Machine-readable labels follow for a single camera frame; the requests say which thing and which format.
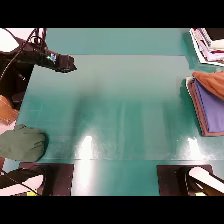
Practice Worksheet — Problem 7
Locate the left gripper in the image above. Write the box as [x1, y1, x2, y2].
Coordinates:
[53, 53, 78, 73]

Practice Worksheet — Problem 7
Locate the heap of clothes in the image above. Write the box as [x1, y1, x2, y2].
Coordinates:
[188, 28, 224, 67]

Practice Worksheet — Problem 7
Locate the brown garment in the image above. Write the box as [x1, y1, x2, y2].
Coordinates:
[186, 77, 224, 137]

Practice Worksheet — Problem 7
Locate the dark green garment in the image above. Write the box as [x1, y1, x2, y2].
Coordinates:
[0, 123, 47, 163]

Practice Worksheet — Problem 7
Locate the black cable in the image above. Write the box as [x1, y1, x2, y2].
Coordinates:
[0, 28, 44, 82]

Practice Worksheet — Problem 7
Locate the orange garment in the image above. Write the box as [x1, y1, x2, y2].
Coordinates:
[192, 70, 224, 100]

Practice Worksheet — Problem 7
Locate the purple garment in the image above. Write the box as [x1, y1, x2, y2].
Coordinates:
[193, 79, 224, 134]

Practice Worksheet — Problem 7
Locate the tan garment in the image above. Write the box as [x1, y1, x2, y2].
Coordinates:
[0, 94, 20, 126]

